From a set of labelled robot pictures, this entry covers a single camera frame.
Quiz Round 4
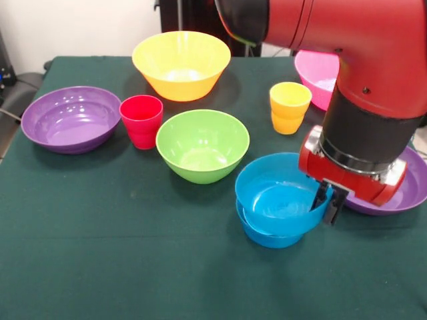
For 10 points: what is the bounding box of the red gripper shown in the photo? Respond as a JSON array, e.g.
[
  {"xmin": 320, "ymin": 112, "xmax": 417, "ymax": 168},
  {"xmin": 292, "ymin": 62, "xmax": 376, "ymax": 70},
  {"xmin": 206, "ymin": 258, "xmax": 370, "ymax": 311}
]
[{"xmin": 298, "ymin": 125, "xmax": 408, "ymax": 227}]

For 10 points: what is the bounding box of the blue bowl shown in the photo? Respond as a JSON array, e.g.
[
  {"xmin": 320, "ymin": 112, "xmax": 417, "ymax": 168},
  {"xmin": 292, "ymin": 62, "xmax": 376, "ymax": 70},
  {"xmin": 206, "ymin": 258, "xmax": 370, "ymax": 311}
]
[
  {"xmin": 236, "ymin": 198, "xmax": 310, "ymax": 249},
  {"xmin": 234, "ymin": 152, "xmax": 334, "ymax": 234}
]

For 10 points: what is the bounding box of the orange cup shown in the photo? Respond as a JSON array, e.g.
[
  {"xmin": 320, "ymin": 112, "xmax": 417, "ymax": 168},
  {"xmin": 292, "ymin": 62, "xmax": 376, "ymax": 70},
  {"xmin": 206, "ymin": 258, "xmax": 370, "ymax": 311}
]
[{"xmin": 269, "ymin": 81, "xmax": 313, "ymax": 136}]

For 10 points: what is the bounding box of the pink bowl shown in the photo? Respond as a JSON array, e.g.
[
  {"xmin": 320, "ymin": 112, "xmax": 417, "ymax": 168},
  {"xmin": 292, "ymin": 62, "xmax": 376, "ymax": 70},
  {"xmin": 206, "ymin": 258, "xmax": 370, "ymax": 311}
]
[{"xmin": 294, "ymin": 49, "xmax": 341, "ymax": 112}]

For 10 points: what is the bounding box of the green bowl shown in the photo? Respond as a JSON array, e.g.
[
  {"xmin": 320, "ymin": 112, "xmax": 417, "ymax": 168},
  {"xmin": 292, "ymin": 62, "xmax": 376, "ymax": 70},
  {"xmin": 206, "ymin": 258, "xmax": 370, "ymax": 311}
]
[{"xmin": 155, "ymin": 109, "xmax": 251, "ymax": 185}]

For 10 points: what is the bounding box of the orange bowl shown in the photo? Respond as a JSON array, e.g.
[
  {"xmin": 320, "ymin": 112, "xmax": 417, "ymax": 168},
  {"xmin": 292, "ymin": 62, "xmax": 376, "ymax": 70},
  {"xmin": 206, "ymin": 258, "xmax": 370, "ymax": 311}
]
[{"xmin": 131, "ymin": 30, "xmax": 232, "ymax": 102}]

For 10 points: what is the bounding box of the black computer tower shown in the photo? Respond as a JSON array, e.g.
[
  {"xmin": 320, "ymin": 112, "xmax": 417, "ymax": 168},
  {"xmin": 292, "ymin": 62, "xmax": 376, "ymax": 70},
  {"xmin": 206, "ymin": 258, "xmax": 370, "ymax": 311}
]
[{"xmin": 0, "ymin": 29, "xmax": 17, "ymax": 97}]

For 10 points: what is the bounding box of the purple bowl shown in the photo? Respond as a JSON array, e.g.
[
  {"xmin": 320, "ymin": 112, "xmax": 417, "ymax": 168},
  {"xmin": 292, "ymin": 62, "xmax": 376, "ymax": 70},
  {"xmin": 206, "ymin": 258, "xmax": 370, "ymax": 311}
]
[
  {"xmin": 20, "ymin": 85, "xmax": 122, "ymax": 155},
  {"xmin": 343, "ymin": 146, "xmax": 427, "ymax": 217}
]

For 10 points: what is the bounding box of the red cup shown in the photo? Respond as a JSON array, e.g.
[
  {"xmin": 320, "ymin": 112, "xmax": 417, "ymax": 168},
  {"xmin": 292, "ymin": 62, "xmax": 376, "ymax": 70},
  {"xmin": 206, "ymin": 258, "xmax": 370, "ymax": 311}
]
[{"xmin": 119, "ymin": 95, "xmax": 164, "ymax": 151}]

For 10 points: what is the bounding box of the dark green tablecloth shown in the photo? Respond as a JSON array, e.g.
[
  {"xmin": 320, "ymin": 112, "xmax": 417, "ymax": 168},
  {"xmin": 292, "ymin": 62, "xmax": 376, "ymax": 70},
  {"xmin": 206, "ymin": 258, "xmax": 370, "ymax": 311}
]
[{"xmin": 0, "ymin": 55, "xmax": 427, "ymax": 320}]

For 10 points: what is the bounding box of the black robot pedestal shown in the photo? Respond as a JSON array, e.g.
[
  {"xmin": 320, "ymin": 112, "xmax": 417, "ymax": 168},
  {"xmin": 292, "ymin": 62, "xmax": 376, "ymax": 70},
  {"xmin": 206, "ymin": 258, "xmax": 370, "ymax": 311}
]
[{"xmin": 159, "ymin": 0, "xmax": 264, "ymax": 57}]

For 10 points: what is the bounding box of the grey cable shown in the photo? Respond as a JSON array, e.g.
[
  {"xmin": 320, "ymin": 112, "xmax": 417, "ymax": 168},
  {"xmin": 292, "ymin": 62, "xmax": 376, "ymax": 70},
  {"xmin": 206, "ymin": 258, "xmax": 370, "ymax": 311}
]
[{"xmin": 0, "ymin": 107, "xmax": 23, "ymax": 126}]

